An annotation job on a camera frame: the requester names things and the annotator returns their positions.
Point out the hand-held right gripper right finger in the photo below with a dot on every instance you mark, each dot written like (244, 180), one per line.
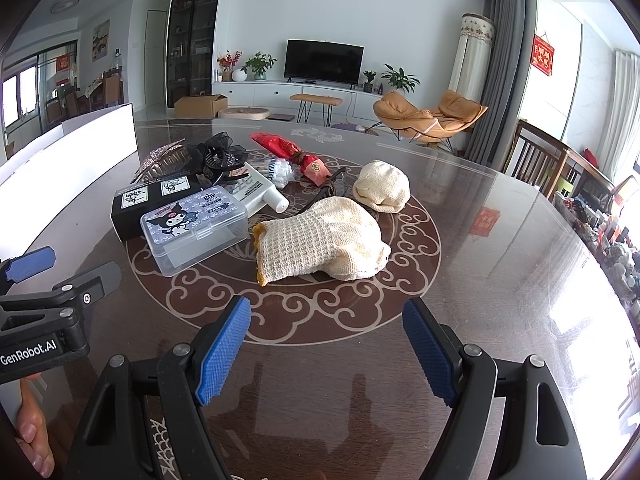
(430, 355)

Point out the black box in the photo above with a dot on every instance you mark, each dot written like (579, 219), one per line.
(130, 215)

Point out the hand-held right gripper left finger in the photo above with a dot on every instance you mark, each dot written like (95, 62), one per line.
(222, 350)

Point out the broad leaf potted plant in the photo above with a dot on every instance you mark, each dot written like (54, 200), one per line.
(400, 80)

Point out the bushy green potted plant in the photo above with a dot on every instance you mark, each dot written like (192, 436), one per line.
(259, 65)

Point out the covered standing air conditioner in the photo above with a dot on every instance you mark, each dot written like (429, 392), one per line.
(470, 55)

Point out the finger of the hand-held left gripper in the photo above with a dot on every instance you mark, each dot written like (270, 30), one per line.
(35, 263)
(92, 286)

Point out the glass balcony door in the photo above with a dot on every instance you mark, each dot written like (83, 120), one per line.
(30, 90)

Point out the rhinestone bow hair clip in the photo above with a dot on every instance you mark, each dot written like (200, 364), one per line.
(160, 160)

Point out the red flower arrangement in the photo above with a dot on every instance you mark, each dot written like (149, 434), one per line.
(227, 62)

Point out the wooden bench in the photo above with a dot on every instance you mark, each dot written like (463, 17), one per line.
(315, 98)

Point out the round cat scratcher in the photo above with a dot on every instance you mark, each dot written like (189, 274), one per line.
(244, 113)

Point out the round ceiling light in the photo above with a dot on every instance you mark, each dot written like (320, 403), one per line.
(65, 4)

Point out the cotton swab bag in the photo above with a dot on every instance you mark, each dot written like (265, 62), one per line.
(280, 170)

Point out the white sheer curtain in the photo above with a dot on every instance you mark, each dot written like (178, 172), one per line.
(627, 110)

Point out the white cardboard box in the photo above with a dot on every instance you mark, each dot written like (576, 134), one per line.
(75, 160)

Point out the clear cartoon plastic case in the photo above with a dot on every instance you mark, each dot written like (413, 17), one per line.
(195, 230)

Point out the white television cabinet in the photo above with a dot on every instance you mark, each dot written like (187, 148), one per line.
(260, 94)

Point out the dark floor mat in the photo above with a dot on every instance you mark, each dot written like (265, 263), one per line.
(281, 117)

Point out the wall painting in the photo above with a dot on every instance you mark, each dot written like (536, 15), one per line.
(100, 40)

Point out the white door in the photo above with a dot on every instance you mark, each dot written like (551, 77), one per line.
(155, 60)

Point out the white round vase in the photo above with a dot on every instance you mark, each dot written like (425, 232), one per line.
(239, 75)

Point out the small potted plant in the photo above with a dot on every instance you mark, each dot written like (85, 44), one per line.
(369, 80)

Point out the red gift pouch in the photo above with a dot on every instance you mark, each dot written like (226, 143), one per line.
(280, 146)

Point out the tan lounge chair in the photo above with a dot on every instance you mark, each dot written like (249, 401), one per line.
(400, 112)

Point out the black television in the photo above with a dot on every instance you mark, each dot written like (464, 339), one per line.
(324, 60)

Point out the red wall hanging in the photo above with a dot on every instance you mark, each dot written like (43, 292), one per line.
(543, 55)

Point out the dining table and chairs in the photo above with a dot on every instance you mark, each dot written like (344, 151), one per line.
(100, 92)

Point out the large cream knit glove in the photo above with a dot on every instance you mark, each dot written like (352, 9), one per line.
(325, 240)

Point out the cluttered side table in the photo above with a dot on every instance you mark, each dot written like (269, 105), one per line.
(600, 230)

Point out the person's left hand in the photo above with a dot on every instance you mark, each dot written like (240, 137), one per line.
(32, 432)

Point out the red window decoration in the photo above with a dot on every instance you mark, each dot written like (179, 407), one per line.
(63, 63)

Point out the black lace hair claw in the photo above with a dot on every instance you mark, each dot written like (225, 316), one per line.
(220, 152)

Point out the tall clear bottle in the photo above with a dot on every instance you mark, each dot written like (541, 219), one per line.
(118, 60)

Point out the grey curtain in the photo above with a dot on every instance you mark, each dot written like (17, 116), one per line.
(500, 75)

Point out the wooden chair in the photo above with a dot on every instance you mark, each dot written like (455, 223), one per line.
(530, 152)

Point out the tall dark display cabinet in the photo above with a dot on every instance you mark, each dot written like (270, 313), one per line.
(192, 35)

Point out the dark framed glasses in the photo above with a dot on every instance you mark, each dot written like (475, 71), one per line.
(327, 191)

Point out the white tube bottle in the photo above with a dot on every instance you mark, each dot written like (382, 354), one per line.
(260, 192)

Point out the brown cardboard box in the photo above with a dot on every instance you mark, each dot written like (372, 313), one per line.
(197, 106)

